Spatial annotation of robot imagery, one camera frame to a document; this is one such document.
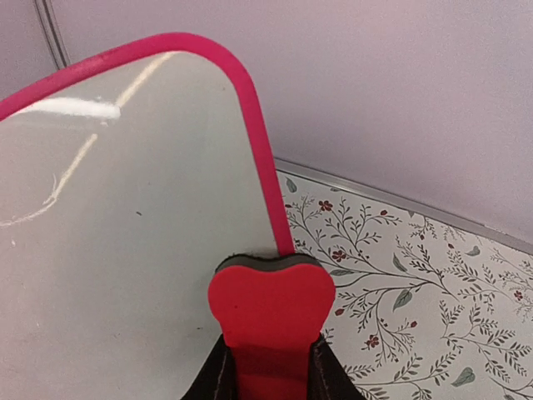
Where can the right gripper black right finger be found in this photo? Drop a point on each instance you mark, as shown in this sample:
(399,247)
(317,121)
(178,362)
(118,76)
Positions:
(328,379)

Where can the pink framed whiteboard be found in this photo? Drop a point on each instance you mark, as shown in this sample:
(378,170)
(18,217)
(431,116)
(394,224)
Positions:
(125,179)

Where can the floral patterned table mat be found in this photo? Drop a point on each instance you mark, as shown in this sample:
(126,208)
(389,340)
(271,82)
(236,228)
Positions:
(423,310)

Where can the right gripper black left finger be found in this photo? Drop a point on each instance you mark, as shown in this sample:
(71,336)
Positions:
(217,379)

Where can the red whiteboard eraser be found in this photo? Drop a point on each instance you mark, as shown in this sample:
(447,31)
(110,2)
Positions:
(271,310)

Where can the left aluminium corner post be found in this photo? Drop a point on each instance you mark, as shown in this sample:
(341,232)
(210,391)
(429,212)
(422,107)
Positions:
(51,32)

